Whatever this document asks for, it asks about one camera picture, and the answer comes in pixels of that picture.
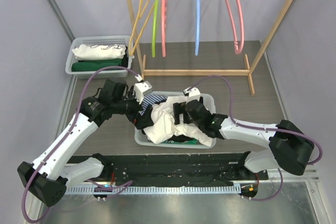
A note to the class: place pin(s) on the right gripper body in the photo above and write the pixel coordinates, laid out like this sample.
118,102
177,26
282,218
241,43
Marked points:
180,112

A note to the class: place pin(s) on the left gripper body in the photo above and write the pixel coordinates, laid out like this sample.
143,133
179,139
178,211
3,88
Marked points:
139,118

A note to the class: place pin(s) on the blue striped tank top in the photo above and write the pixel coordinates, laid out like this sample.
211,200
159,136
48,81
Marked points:
151,99

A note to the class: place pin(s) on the white tank top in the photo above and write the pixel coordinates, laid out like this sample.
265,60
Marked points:
164,126

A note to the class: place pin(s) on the black tank top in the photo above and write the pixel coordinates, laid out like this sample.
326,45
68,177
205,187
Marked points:
142,137

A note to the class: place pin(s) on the green tank top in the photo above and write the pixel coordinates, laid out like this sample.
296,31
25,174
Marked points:
190,142

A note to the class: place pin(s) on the pink wavy hanger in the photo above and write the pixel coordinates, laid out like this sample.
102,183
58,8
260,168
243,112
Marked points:
163,26

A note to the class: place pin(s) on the yellow hanger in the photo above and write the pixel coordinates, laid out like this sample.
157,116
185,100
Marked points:
135,36

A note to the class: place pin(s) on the light blue hanger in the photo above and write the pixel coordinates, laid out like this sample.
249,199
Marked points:
197,21

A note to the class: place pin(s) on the lime green hanger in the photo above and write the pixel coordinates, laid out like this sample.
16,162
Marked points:
154,27

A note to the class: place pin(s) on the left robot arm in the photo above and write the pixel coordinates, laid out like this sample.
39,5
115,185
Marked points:
48,177

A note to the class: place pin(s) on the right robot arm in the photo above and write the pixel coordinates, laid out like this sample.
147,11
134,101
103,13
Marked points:
285,146

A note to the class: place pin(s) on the white plastic basket centre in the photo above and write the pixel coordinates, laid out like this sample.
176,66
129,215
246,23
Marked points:
210,105

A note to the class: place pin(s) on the white plastic basket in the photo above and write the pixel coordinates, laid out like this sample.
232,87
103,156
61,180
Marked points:
210,105
101,40

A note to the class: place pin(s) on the dark green folded cloth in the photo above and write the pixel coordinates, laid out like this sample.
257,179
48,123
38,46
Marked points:
94,65

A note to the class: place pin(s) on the white plastic basket back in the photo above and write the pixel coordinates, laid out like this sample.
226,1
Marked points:
101,40

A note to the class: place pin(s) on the white folded cloth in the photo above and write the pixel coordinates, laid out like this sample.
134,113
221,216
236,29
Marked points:
99,52

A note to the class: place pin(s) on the wooden clothes rack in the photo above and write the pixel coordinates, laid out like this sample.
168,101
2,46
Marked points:
220,60

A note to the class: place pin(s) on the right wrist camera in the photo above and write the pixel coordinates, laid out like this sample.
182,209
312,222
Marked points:
192,93

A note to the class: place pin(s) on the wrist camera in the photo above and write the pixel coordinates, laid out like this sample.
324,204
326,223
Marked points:
192,93
141,88

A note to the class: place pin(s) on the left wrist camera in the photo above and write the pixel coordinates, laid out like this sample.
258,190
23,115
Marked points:
141,88

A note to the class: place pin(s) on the white cable duct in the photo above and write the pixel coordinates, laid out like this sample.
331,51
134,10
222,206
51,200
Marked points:
87,189

